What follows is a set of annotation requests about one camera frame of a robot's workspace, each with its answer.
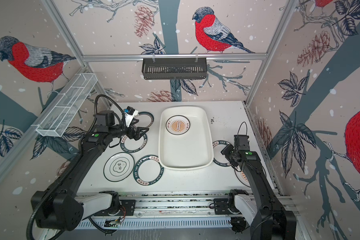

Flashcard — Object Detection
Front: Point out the green rim plate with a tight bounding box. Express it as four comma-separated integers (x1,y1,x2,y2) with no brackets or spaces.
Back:
133,155,164,186
120,134,148,154
213,140,231,168

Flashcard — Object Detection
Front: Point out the orange sunburst plate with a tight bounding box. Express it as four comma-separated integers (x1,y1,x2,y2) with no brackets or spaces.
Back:
234,170,251,188
165,115,191,136

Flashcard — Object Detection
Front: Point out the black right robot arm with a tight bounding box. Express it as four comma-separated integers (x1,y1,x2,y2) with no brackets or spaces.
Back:
221,134,297,240

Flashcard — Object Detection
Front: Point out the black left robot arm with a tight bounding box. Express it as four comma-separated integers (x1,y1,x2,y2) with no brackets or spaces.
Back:
27,107,149,239

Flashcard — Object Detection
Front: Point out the white plastic bin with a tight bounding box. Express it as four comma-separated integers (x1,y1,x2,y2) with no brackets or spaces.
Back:
158,106,214,171

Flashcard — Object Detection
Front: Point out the green rim plate under gripper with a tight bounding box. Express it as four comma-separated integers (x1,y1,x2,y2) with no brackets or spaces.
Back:
120,134,148,154

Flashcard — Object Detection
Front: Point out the white plate flower outline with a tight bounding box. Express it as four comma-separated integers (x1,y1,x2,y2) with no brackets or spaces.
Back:
104,153,135,182

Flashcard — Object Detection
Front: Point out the green rim plate front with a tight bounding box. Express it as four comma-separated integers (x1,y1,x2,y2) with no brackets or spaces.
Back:
133,155,164,186

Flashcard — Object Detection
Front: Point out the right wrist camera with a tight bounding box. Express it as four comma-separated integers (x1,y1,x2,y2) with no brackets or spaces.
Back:
234,135,250,151

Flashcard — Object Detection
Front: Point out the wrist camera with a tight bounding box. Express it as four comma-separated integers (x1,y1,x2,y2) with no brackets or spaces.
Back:
234,135,250,151
124,106,139,127

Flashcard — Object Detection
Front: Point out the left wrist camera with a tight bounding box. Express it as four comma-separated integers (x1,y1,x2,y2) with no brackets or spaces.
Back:
124,106,139,127

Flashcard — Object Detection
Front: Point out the black hanging wire basket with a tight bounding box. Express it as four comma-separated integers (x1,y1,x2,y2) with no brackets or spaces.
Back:
142,58,208,80

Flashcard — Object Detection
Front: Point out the horizontal aluminium frame bar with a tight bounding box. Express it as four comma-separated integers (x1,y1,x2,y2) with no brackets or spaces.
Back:
82,53,268,63

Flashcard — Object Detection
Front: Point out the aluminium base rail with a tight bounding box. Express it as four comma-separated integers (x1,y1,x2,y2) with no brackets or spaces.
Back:
77,193,245,230

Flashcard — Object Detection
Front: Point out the white mesh wall shelf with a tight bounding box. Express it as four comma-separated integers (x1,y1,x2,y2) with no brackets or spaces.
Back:
36,73,98,137

